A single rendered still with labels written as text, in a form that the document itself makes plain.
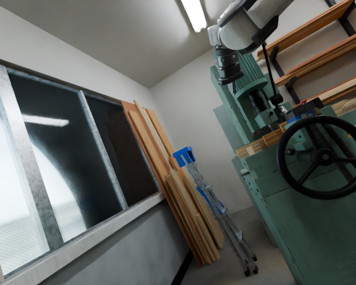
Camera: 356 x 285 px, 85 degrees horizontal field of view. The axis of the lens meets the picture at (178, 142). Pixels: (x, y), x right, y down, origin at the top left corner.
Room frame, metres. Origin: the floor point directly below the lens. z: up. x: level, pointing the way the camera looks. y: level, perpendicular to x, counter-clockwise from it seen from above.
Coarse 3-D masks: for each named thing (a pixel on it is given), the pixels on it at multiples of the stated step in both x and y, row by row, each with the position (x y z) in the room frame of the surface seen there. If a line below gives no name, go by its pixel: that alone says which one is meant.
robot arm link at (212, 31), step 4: (208, 28) 0.70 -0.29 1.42; (212, 28) 0.65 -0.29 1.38; (216, 28) 0.64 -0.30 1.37; (208, 32) 0.72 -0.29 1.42; (212, 32) 0.66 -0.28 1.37; (216, 32) 0.65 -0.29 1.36; (212, 36) 0.67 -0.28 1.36; (216, 36) 0.66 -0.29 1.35; (212, 40) 0.68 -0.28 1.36; (216, 40) 0.67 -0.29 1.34; (212, 44) 0.70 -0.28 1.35; (216, 44) 0.68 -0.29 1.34; (220, 44) 0.68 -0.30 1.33
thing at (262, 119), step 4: (264, 112) 0.99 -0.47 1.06; (268, 112) 0.99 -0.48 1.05; (260, 116) 1.01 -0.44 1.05; (264, 116) 0.99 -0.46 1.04; (272, 116) 0.99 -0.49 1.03; (276, 116) 0.99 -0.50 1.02; (256, 120) 1.12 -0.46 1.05; (260, 120) 1.04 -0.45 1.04; (264, 120) 0.99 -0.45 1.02; (268, 120) 0.99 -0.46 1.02; (272, 120) 0.99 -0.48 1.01; (276, 120) 1.01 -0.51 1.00; (260, 124) 1.08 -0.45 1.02; (264, 124) 1.00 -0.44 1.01; (268, 124) 1.04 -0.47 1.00; (260, 128) 1.12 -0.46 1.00
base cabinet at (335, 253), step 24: (336, 168) 0.87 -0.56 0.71; (288, 192) 0.89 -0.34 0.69; (264, 216) 1.28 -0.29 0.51; (288, 216) 0.90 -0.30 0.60; (312, 216) 0.89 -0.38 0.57; (336, 216) 0.87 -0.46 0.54; (288, 240) 0.91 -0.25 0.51; (312, 240) 0.89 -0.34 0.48; (336, 240) 0.88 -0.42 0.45; (288, 264) 1.31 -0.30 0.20; (312, 264) 0.90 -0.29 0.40; (336, 264) 0.89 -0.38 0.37
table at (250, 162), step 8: (352, 112) 0.84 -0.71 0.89; (352, 120) 0.84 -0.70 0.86; (336, 128) 0.76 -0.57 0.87; (328, 136) 0.77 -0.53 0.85; (272, 144) 1.00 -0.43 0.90; (288, 144) 0.88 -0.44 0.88; (296, 144) 0.84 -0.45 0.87; (304, 144) 0.78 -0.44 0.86; (264, 152) 0.90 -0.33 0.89; (272, 152) 0.89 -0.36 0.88; (240, 160) 1.11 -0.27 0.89; (248, 160) 0.91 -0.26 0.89; (256, 160) 0.90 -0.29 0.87; (264, 160) 0.90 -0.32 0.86; (272, 160) 0.89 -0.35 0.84; (248, 168) 0.93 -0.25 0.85; (256, 168) 0.91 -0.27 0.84
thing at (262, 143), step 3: (351, 99) 0.98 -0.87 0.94; (345, 102) 0.97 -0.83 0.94; (339, 105) 0.98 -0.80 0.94; (342, 105) 0.98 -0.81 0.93; (333, 108) 0.98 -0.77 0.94; (336, 108) 0.98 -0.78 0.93; (261, 141) 1.04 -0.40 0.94; (264, 141) 1.04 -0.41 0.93; (261, 144) 1.04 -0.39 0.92; (264, 144) 1.04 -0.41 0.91; (261, 147) 1.04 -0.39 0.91; (264, 147) 1.04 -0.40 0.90
